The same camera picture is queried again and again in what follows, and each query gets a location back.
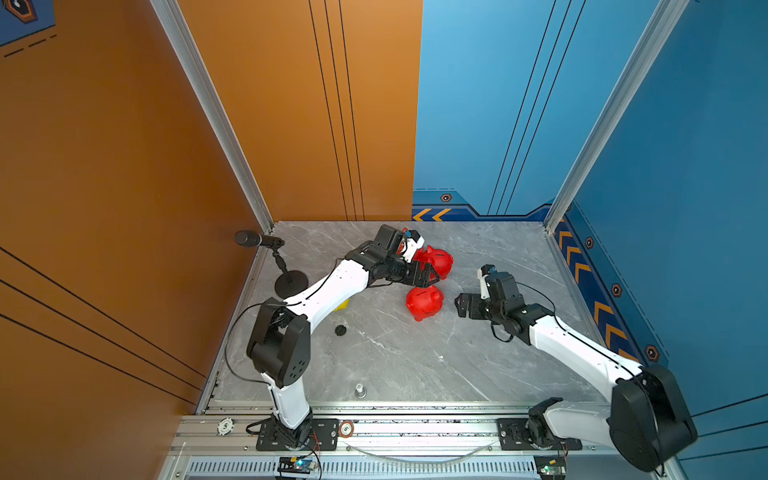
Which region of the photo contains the red piggy bank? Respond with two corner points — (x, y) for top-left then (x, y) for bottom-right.
(406, 285), (444, 322)
(413, 246), (454, 280)

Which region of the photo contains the yellow piggy bank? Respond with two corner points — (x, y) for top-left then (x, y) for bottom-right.
(333, 299), (350, 312)

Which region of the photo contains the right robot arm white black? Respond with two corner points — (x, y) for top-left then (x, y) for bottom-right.
(454, 265), (699, 472)

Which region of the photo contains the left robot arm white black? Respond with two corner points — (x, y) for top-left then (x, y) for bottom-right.
(245, 225), (439, 448)

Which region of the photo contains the black microphone on stand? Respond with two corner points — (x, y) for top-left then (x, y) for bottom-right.
(234, 230), (309, 299)

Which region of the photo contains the right circuit board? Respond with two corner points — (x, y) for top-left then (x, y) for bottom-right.
(534, 456), (567, 480)

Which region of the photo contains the circuit board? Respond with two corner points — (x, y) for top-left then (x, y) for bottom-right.
(276, 456), (318, 479)
(534, 456), (567, 480)

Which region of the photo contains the left circuit board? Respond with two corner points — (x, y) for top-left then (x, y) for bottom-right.
(276, 456), (318, 479)

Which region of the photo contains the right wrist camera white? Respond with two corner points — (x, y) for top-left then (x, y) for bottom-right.
(477, 264), (495, 300)

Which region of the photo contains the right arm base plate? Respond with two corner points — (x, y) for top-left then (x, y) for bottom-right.
(496, 417), (583, 451)

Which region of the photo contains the silver metal post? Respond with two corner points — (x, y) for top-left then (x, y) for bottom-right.
(354, 383), (367, 399)

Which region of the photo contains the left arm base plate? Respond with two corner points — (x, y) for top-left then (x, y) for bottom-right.
(256, 418), (340, 452)

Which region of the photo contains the left aluminium corner post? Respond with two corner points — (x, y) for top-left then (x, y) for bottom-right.
(150, 0), (274, 233)

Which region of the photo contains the aluminium corner post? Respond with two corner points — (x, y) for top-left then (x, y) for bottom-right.
(150, 0), (274, 233)
(543, 0), (689, 234)

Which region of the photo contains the right aluminium corner post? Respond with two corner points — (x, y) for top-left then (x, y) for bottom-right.
(543, 0), (689, 234)

